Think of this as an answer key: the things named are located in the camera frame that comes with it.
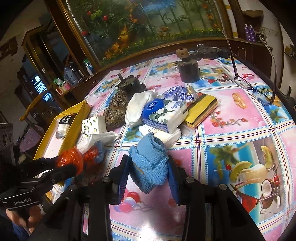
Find brown knitted hat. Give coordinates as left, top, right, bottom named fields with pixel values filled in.
left=103, top=90, right=128, bottom=128

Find blue floral tissue pack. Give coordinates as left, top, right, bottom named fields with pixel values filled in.
left=140, top=98, right=189, bottom=134

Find yellow cardboard box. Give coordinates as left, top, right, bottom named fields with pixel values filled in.
left=33, top=100, right=91, bottom=202

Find wooden display cabinet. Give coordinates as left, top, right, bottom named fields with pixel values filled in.
left=22, top=23, right=97, bottom=98

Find gold wrapped candy bag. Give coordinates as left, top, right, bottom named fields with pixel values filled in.
left=186, top=86, right=198, bottom=102

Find yellow and black flat box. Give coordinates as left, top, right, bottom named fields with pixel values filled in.
left=184, top=93, right=219, bottom=128

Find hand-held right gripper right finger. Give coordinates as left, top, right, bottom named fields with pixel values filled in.
left=167, top=155, right=266, bottom=241

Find wooden chair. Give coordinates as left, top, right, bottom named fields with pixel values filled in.
left=18, top=84, right=58, bottom=158

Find blue and white patterned bag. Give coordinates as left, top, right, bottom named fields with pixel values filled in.
left=162, top=85, right=189, bottom=102

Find purple frame eyeglasses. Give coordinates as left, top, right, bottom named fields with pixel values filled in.
left=222, top=30, right=278, bottom=106

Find white lemon print tissue pack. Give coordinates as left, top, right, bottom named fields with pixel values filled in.
left=81, top=115, right=107, bottom=139

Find orange plastic bag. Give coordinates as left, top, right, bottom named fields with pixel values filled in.
left=57, top=147, right=84, bottom=176

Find blue water jug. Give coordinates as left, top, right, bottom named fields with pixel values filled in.
left=63, top=66, right=78, bottom=85

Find blue knitted cloth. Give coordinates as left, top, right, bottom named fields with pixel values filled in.
left=128, top=132, right=169, bottom=194

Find white bottle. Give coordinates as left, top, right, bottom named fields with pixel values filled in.
left=85, top=59, right=94, bottom=76

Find red mesh bag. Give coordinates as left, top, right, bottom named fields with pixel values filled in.
left=83, top=148, right=100, bottom=164

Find white cloth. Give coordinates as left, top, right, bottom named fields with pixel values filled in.
left=125, top=90, right=158, bottom=129

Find small blue cloth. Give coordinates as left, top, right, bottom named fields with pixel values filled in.
left=94, top=141, right=107, bottom=163

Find dark cloth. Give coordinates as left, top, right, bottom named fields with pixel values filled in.
left=192, top=44, right=232, bottom=61

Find black and white tissue pack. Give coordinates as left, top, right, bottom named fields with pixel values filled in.
left=56, top=113, right=75, bottom=139

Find clear plastic box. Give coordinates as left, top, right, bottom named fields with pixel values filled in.
left=180, top=123, right=197, bottom=137

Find person's left hand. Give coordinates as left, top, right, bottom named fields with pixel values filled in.
left=6, top=205, right=43, bottom=234

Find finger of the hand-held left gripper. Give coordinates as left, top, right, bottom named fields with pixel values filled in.
left=28, top=164, right=77, bottom=188
left=14, top=156, right=62, bottom=173

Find wooden low cabinet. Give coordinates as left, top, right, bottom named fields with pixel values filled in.
left=231, top=39, right=272, bottom=79

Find plain white tissue pack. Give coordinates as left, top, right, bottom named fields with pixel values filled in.
left=139, top=124, right=182, bottom=147

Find framed flower wall painting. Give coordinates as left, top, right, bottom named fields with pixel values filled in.
left=57, top=0, right=232, bottom=67

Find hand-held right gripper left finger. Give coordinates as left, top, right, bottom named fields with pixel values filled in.
left=30, top=155, right=132, bottom=241

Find black cylinder with wooden spool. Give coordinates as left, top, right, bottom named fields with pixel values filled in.
left=175, top=48, right=200, bottom=83

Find white plastic bag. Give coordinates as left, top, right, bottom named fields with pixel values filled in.
left=76, top=131, right=120, bottom=154

